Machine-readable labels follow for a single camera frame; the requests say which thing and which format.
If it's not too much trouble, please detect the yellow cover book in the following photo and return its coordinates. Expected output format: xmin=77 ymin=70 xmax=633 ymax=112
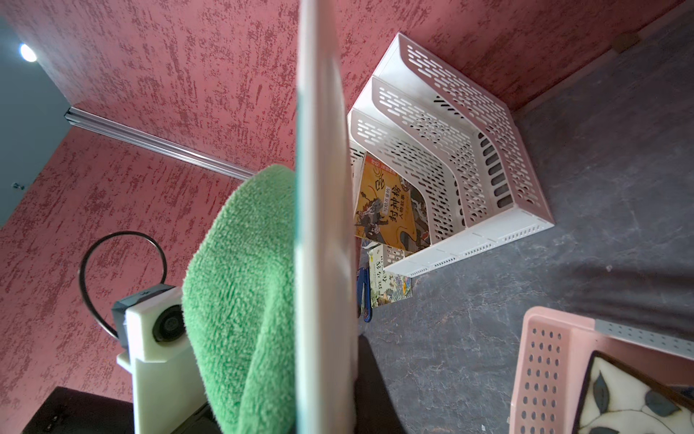
xmin=354 ymin=155 xmax=431 ymax=253

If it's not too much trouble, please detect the green microfibre cloth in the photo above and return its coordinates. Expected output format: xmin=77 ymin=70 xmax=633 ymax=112
xmin=183 ymin=166 xmax=296 ymax=433

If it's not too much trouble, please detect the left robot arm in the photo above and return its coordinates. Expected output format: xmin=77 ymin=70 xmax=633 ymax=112
xmin=23 ymin=387 xmax=220 ymax=433

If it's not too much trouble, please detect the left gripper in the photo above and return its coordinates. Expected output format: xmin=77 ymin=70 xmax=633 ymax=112
xmin=173 ymin=403 xmax=222 ymax=434

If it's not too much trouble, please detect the square flower plate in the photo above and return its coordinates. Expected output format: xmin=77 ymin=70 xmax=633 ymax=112
xmin=572 ymin=351 xmax=693 ymax=434

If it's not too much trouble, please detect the pink plastic basket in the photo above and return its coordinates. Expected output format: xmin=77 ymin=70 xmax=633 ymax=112
xmin=509 ymin=307 xmax=693 ymax=433

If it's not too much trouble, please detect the green striped round plate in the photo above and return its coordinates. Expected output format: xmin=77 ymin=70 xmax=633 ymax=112
xmin=295 ymin=1 xmax=357 ymax=433

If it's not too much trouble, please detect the white file organizer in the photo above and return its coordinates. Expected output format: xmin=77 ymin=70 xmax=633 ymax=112
xmin=348 ymin=34 xmax=554 ymax=277

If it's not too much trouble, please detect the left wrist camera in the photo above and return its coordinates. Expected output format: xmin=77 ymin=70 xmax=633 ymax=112
xmin=111 ymin=284 xmax=189 ymax=363

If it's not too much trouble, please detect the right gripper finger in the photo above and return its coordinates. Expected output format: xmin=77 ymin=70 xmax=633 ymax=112
xmin=354 ymin=335 xmax=406 ymax=433

